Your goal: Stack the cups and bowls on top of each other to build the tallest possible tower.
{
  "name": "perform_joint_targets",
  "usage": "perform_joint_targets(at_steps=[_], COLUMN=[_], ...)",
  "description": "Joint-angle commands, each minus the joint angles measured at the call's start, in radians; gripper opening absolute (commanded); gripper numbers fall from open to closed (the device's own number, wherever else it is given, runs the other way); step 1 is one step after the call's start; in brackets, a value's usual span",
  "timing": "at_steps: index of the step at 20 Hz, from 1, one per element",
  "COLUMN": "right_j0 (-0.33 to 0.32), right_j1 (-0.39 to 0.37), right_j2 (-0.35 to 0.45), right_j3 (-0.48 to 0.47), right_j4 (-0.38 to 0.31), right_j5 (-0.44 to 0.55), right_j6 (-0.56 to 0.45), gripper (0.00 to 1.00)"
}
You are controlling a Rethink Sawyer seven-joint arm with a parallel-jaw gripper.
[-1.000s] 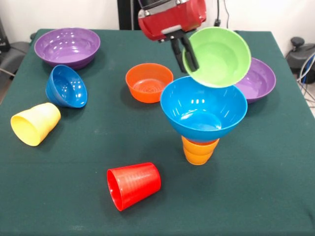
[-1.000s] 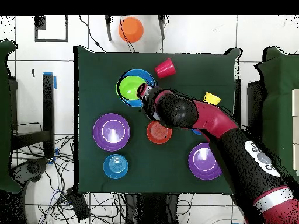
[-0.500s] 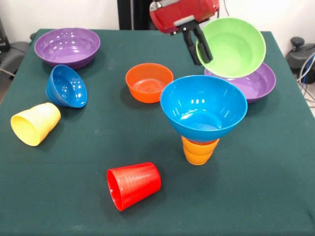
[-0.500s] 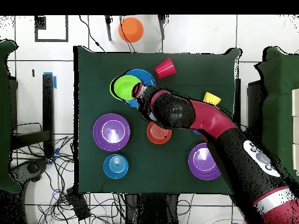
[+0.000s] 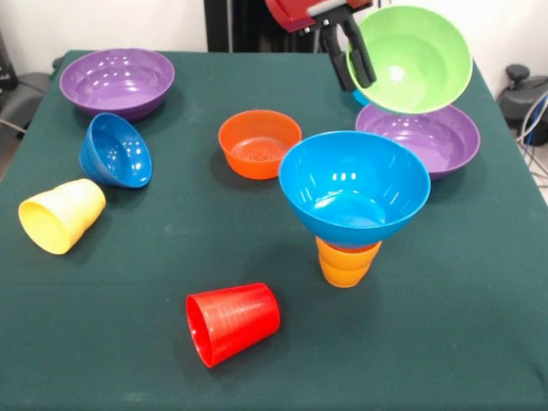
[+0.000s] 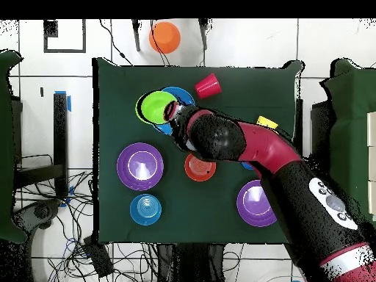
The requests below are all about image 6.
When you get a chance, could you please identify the green plastic bowl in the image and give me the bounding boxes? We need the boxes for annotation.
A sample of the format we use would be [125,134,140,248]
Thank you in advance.
[134,90,179,126]

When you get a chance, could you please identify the large light blue bowl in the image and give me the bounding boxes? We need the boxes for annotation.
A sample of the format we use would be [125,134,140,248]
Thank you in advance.
[152,86,197,136]

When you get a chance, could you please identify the red plastic cup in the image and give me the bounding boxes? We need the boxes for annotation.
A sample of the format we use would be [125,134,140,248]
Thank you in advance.
[193,73,223,100]

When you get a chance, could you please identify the purple plastic bowl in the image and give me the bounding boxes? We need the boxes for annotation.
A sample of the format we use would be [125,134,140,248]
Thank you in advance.
[116,142,165,192]
[236,179,278,228]

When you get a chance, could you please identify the yellow plastic cup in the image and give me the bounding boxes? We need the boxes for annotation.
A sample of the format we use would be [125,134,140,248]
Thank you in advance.
[256,115,280,131]

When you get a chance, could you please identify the dark green tablecloth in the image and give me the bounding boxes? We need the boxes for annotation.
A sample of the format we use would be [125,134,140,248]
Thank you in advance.
[91,57,305,246]

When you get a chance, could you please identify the orange-red plastic bowl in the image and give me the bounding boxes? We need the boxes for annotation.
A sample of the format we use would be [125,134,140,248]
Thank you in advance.
[184,153,217,182]

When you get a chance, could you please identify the orange round object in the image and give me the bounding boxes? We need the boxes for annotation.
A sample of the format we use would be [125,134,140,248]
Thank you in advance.
[148,21,182,55]

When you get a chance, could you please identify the black tripod leg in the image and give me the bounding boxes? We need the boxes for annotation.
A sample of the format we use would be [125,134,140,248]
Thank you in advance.
[131,19,142,53]
[198,18,213,51]

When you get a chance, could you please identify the small light blue bowl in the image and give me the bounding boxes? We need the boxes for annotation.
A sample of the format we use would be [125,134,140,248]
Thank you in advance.
[129,193,163,227]

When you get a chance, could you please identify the blue tape strip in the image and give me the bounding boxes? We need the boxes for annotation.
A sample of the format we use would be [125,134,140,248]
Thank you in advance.
[54,90,72,112]

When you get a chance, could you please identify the black metal stand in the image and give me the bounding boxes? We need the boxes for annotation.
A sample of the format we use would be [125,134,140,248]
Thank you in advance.
[14,93,70,200]

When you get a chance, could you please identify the black power adapter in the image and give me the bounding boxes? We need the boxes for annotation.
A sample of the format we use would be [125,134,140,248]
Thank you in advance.
[82,236,115,278]

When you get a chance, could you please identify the black grey chair base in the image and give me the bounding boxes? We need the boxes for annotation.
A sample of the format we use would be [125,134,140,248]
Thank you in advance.
[12,198,63,236]

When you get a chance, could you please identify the green cloth covered table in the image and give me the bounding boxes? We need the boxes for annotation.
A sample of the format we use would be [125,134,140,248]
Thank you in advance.
[0,48,29,244]
[319,57,376,224]

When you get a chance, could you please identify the white box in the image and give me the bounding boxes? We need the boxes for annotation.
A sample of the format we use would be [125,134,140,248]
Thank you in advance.
[368,180,376,217]

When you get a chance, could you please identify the black cable with connector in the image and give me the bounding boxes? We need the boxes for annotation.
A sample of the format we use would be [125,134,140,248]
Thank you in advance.
[98,19,134,66]

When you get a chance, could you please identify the tangle of floor cables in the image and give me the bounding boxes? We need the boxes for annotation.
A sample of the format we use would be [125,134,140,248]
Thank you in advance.
[17,153,159,282]

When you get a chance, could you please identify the black metal post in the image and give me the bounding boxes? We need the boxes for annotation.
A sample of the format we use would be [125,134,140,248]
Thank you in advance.
[294,98,304,156]

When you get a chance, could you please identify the black square floor frame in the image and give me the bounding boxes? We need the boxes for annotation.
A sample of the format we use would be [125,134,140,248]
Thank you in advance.
[43,19,87,54]

